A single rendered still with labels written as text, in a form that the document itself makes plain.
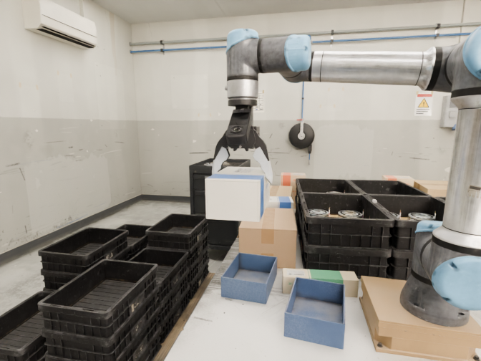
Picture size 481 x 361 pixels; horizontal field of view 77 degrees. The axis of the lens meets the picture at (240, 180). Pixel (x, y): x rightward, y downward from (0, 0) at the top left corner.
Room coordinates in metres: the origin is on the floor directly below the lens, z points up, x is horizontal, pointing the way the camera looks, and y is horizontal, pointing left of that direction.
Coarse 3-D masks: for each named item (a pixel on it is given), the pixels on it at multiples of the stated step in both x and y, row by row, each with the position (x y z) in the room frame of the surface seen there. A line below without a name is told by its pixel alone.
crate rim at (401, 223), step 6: (372, 198) 1.29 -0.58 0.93; (432, 198) 1.31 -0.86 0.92; (438, 198) 1.29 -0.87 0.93; (378, 204) 1.19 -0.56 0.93; (444, 204) 1.21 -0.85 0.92; (384, 210) 1.11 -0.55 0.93; (396, 222) 0.99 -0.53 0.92; (402, 222) 0.98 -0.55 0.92; (408, 222) 0.97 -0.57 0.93; (414, 222) 0.97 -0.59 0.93
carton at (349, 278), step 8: (288, 272) 0.94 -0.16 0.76; (296, 272) 0.94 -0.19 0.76; (304, 272) 0.94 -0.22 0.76; (312, 272) 0.94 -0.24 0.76; (320, 272) 0.94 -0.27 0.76; (328, 272) 0.94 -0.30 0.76; (336, 272) 0.94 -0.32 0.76; (344, 272) 0.94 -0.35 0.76; (352, 272) 0.94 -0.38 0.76; (288, 280) 0.91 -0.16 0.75; (320, 280) 0.90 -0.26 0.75; (328, 280) 0.90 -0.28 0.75; (336, 280) 0.90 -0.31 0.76; (344, 280) 0.89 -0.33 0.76; (352, 280) 0.89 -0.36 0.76; (288, 288) 0.91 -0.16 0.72; (352, 288) 0.89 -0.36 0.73; (352, 296) 0.89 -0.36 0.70
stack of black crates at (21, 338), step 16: (32, 304) 1.42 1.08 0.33; (0, 320) 1.25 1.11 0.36; (16, 320) 1.33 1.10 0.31; (32, 320) 1.38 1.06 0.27; (0, 336) 1.24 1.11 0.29; (16, 336) 1.26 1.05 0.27; (32, 336) 1.26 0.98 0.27; (0, 352) 1.06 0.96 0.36; (16, 352) 1.04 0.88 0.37; (32, 352) 1.10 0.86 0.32
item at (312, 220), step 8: (304, 200) 1.26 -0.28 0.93; (368, 200) 1.26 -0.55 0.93; (304, 208) 1.13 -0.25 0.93; (376, 208) 1.14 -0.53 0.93; (304, 216) 1.09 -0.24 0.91; (312, 216) 1.02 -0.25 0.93; (320, 216) 1.02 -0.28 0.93; (328, 224) 1.01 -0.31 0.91; (336, 224) 1.00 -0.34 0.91; (344, 224) 1.00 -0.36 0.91; (352, 224) 1.00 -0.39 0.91; (360, 224) 0.99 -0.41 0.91; (368, 224) 0.99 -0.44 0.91; (376, 224) 0.99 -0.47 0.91; (384, 224) 0.98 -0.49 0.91; (392, 224) 0.98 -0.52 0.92
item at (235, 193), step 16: (224, 176) 0.67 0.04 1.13; (240, 176) 0.67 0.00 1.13; (256, 176) 0.67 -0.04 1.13; (208, 192) 0.64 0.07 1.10; (224, 192) 0.63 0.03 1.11; (240, 192) 0.63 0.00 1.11; (256, 192) 0.62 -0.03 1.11; (208, 208) 0.64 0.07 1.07; (224, 208) 0.63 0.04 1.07; (240, 208) 0.63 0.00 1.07; (256, 208) 0.62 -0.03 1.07
